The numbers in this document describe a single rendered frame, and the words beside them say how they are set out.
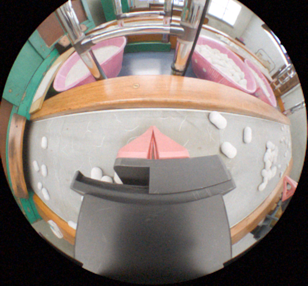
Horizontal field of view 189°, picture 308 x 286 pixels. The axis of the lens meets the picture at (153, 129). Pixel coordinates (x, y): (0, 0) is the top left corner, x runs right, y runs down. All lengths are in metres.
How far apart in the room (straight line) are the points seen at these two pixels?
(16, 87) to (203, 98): 0.60
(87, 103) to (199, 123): 0.19
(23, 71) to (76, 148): 0.47
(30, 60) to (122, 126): 0.56
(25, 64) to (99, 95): 0.49
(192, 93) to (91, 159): 0.19
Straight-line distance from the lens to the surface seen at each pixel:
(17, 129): 0.46
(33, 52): 0.62
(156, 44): 0.40
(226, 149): 0.17
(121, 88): 0.15
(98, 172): 0.15
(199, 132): 0.16
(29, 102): 0.53
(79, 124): 0.20
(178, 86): 0.15
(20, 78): 0.55
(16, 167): 0.47
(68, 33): 0.16
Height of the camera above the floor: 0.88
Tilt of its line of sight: 77 degrees down
